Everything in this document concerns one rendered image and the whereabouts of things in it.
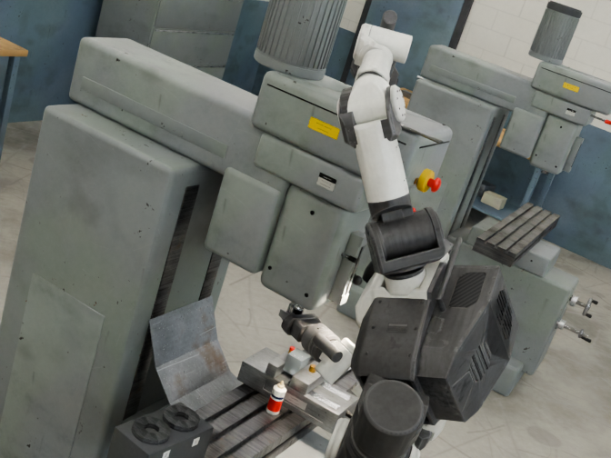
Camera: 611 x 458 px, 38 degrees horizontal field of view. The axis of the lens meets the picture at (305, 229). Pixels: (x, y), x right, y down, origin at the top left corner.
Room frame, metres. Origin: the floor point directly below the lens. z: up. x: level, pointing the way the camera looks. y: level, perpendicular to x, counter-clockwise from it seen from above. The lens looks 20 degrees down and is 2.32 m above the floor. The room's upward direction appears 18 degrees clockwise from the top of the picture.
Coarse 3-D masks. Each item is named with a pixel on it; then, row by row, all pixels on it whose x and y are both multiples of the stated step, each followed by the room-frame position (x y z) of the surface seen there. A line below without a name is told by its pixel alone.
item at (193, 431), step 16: (144, 416) 1.80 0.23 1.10; (160, 416) 1.82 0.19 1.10; (176, 416) 1.85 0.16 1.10; (192, 416) 1.85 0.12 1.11; (128, 432) 1.73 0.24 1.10; (144, 432) 1.73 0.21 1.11; (160, 432) 1.75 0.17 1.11; (176, 432) 1.79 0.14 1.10; (192, 432) 1.80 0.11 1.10; (208, 432) 1.84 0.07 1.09; (112, 448) 1.72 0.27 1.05; (128, 448) 1.70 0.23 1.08; (144, 448) 1.69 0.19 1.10; (160, 448) 1.70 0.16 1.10; (176, 448) 1.75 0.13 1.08; (192, 448) 1.80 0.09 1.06
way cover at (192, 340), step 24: (192, 312) 2.50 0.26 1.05; (168, 336) 2.38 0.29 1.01; (192, 336) 2.47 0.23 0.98; (216, 336) 2.58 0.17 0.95; (168, 360) 2.35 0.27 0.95; (192, 360) 2.43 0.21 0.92; (216, 360) 2.53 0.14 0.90; (168, 384) 2.30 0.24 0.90; (192, 384) 2.38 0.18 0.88; (216, 384) 2.45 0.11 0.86; (240, 384) 2.51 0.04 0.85; (192, 408) 2.29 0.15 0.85
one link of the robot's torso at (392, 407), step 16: (368, 384) 1.51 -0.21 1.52; (384, 384) 1.47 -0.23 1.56; (400, 384) 1.47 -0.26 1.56; (368, 400) 1.43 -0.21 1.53; (384, 400) 1.44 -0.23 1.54; (400, 400) 1.45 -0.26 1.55; (416, 400) 1.45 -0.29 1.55; (368, 416) 1.41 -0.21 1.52; (384, 416) 1.41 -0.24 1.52; (400, 416) 1.42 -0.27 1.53; (416, 416) 1.43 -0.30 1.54; (352, 432) 1.49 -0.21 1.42; (368, 432) 1.42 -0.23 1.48; (384, 432) 1.39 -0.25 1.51; (400, 432) 1.39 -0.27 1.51; (416, 432) 1.45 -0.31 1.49; (368, 448) 1.44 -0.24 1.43; (384, 448) 1.42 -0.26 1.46; (400, 448) 1.43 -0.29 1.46
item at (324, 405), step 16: (272, 352) 2.54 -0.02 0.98; (240, 368) 2.42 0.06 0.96; (256, 368) 2.41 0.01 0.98; (272, 368) 2.39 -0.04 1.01; (256, 384) 2.40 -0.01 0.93; (272, 384) 2.38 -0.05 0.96; (288, 384) 2.37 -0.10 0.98; (320, 384) 2.43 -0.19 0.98; (288, 400) 2.36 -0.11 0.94; (304, 400) 2.34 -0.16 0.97; (320, 400) 2.34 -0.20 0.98; (336, 400) 2.37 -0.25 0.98; (352, 400) 2.40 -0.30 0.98; (304, 416) 2.33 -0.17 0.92; (320, 416) 2.32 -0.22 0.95; (336, 416) 2.29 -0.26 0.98
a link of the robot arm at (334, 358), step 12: (324, 336) 2.15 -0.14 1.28; (336, 336) 2.19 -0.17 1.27; (312, 348) 2.16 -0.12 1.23; (324, 348) 2.11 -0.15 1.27; (336, 348) 2.10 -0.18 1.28; (324, 360) 2.12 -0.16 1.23; (336, 360) 2.09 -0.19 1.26; (348, 360) 2.12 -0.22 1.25; (324, 372) 2.09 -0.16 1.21; (336, 372) 2.10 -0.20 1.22
